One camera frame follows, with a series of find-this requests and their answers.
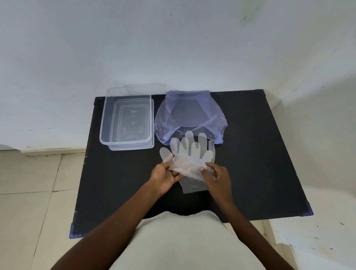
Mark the person's right hand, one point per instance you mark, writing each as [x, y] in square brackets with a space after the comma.
[221, 185]

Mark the person's left hand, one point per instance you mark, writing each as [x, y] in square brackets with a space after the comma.
[162, 178]

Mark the clear plastic glove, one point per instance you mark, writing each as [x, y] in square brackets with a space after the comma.
[194, 185]
[183, 168]

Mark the blue plastic bag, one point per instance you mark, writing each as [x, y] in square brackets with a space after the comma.
[164, 116]

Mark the clear plastic container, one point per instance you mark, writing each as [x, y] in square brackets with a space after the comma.
[130, 122]

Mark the person's left forearm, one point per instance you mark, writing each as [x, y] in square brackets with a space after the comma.
[111, 233]

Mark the person's right forearm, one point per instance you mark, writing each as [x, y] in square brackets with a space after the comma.
[250, 236]

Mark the person's white shirt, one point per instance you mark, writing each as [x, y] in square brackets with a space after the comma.
[180, 242]

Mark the blue table corner tape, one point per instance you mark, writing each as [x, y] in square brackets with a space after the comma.
[308, 210]
[72, 232]

